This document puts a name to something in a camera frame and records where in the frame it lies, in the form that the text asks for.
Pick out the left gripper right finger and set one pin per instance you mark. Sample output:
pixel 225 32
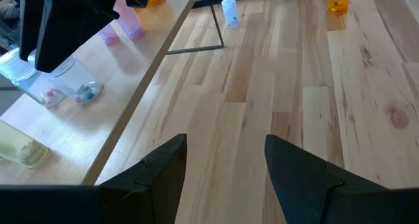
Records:
pixel 304 191

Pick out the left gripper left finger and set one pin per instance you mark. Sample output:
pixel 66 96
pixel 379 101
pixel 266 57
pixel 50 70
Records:
pixel 154 194

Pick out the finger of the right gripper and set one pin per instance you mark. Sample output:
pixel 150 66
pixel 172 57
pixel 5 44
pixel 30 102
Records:
pixel 72 27
pixel 29 21

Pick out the pink pill vial white cap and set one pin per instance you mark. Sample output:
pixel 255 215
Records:
pixel 129 19
pixel 108 35

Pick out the clear bottle blue red capsules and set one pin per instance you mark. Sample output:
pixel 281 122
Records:
pixel 78 83

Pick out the clear ribbed-cap pill bottle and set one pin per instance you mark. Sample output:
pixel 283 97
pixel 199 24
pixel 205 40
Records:
pixel 32 86

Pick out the wooden shelf black legs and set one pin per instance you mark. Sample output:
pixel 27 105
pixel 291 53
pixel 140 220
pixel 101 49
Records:
pixel 82 125

